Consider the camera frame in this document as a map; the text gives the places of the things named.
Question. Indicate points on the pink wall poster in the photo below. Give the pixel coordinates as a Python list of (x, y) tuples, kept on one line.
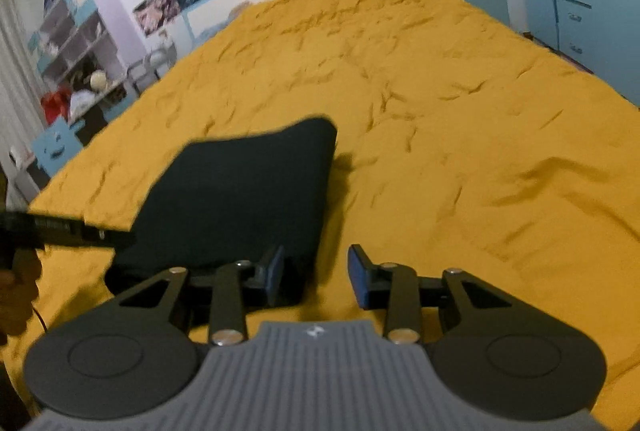
[(157, 11)]

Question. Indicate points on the white curtain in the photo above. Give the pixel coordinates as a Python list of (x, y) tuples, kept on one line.
[(15, 76)]

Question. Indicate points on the white shelf unit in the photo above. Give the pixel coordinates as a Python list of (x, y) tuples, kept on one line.
[(75, 36)]

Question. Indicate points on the blue nightstand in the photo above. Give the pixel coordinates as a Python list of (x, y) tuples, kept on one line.
[(487, 8)]

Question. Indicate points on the black pants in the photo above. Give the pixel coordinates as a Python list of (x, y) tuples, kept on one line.
[(235, 191)]

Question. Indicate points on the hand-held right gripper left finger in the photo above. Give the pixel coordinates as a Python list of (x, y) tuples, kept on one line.
[(274, 276)]

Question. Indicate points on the blue box with face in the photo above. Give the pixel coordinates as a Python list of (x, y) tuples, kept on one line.
[(57, 146)]

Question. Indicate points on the small grey chair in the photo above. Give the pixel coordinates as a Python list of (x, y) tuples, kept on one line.
[(150, 68)]

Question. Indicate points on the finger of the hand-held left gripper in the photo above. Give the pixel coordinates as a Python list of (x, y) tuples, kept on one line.
[(110, 237)]

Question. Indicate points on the yellow blanket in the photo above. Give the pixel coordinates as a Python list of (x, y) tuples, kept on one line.
[(450, 136)]

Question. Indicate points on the cream ball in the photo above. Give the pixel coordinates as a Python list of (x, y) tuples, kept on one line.
[(98, 81)]

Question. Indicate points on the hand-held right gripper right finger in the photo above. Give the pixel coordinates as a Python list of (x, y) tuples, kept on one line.
[(359, 276)]

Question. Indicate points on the red bag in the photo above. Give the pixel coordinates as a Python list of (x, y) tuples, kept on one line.
[(55, 105)]

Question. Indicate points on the person's left hand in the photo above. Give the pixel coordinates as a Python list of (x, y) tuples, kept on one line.
[(17, 296)]

